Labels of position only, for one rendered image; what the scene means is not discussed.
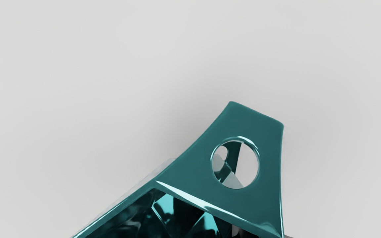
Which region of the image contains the teal faceted mug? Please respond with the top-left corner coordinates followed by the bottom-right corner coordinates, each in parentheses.
top-left (72, 101), bottom-right (284, 238)

